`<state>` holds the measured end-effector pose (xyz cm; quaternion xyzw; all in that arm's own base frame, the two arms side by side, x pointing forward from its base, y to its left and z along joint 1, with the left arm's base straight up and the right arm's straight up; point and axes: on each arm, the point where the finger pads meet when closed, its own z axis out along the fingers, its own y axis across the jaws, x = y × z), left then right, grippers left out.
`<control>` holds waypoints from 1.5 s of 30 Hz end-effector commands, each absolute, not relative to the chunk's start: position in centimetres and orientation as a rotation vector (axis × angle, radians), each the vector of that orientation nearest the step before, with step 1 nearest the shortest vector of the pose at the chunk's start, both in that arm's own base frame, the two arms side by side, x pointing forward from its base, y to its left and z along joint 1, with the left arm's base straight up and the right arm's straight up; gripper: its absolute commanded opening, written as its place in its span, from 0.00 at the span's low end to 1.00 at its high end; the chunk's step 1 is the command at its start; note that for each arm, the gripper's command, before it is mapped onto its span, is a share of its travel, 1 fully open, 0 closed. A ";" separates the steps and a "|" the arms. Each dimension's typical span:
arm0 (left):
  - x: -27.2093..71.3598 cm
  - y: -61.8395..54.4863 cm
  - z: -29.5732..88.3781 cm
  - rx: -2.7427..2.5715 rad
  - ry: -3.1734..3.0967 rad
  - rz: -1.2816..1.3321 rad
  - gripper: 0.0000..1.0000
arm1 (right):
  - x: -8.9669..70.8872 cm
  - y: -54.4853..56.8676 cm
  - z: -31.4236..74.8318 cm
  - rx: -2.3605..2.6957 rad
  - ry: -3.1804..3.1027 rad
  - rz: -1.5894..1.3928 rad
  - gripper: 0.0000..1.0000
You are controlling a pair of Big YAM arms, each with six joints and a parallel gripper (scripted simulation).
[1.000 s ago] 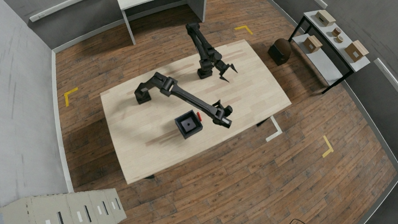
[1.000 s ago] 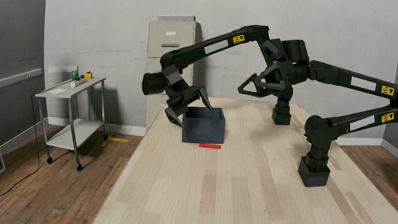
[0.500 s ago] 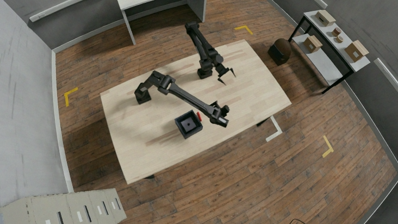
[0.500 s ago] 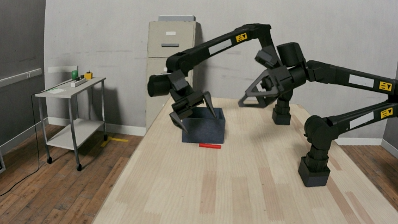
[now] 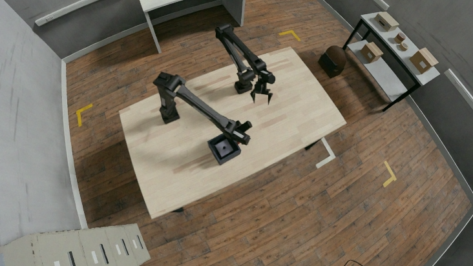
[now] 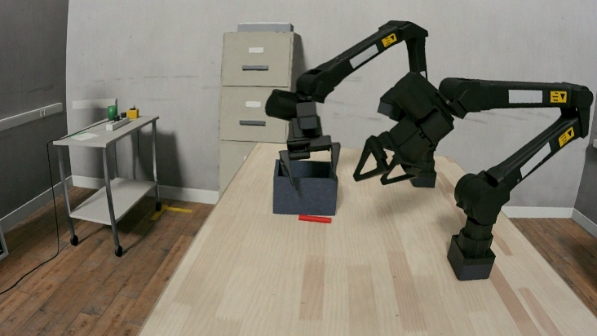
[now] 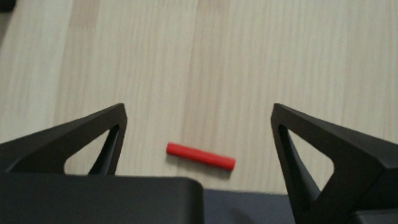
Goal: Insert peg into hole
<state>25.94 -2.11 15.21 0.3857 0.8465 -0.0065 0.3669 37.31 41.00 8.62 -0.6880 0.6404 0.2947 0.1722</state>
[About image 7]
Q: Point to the red cylindrical peg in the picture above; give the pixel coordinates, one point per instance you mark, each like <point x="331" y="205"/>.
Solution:
<point x="201" y="155"/>

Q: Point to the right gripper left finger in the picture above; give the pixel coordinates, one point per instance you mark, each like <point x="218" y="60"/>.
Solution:
<point x="47" y="151"/>

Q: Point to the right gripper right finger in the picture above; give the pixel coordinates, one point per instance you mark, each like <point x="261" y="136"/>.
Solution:
<point x="365" y="175"/>

